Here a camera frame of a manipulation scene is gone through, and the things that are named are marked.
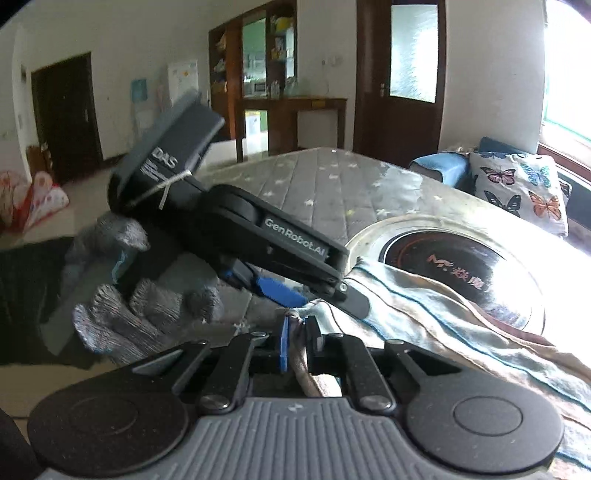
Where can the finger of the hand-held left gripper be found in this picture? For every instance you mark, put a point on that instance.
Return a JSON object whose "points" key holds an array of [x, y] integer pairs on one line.
{"points": [[353, 300], [277, 293]]}

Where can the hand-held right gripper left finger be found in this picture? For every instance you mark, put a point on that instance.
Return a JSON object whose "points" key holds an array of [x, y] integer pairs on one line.
{"points": [[283, 346]]}

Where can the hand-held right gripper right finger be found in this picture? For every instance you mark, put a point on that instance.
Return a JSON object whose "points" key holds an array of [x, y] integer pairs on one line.
{"points": [[315, 344]]}

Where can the blue striped light garment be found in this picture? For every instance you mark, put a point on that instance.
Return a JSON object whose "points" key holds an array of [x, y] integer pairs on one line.
{"points": [[443, 341]]}

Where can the person's left hand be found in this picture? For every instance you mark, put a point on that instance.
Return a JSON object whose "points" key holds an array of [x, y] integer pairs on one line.
{"points": [[120, 318]]}

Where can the round black induction cooktop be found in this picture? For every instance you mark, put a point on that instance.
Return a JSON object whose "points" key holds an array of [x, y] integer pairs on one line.
{"points": [[457, 272]]}

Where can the wooden side table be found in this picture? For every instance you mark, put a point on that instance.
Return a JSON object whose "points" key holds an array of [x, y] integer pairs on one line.
{"points": [[295, 104]]}

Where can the wooden shelf cabinet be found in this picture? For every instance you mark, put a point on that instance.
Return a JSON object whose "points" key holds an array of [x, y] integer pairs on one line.
{"points": [[231, 69]]}

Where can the blue folded cushion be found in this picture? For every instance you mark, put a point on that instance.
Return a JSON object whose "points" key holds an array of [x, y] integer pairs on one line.
{"points": [[438, 166]]}

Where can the brown door with glass pane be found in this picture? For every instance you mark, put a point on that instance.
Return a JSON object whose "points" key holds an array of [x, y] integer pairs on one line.
{"points": [[369, 92]]}

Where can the dark wooden door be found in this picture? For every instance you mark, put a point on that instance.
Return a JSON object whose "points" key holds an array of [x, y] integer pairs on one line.
{"points": [[64, 120]]}

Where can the butterfly print pillow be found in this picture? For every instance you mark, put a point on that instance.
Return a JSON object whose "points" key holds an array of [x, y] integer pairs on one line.
{"points": [[521, 189]]}

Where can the red patterned bag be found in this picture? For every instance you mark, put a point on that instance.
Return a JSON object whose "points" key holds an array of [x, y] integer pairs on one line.
{"points": [[37, 203]]}

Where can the window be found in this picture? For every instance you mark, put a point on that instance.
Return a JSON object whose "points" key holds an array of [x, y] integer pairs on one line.
{"points": [[568, 69]]}

